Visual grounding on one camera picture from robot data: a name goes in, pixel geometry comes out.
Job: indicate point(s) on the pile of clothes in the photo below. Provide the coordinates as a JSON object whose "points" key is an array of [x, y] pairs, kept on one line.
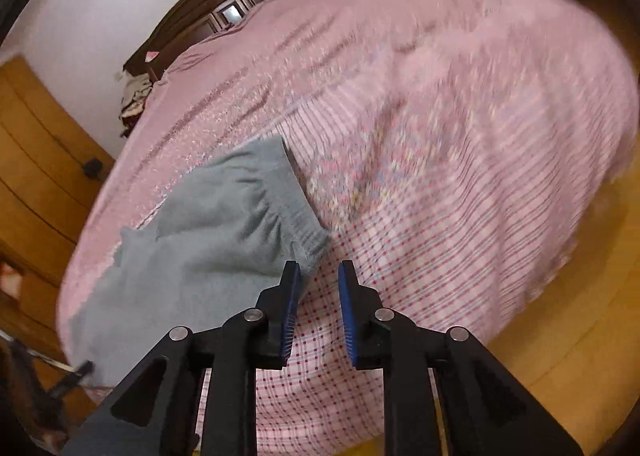
{"points": [[134, 101]]}

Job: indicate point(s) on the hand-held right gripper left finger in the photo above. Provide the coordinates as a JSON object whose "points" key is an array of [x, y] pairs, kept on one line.
{"points": [[290, 317]]}

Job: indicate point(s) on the wooden wardrobe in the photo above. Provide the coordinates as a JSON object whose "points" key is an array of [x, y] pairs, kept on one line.
{"points": [[35, 151]]}

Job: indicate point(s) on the small pink object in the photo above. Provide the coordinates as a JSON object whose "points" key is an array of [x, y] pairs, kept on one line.
{"points": [[151, 56]]}

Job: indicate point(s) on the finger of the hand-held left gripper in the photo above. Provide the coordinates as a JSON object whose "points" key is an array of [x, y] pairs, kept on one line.
{"points": [[72, 378]]}

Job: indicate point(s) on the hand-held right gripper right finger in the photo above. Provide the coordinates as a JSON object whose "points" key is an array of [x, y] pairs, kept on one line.
{"points": [[348, 322]]}

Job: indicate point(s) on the grey pants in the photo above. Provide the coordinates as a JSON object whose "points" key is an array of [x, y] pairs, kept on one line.
{"points": [[200, 246]]}

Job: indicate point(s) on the pink patterned bedspread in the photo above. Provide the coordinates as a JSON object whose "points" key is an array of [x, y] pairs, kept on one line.
{"points": [[450, 136]]}

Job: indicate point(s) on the dark wooden headboard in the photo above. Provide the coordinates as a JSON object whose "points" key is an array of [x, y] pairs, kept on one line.
{"points": [[200, 11]]}

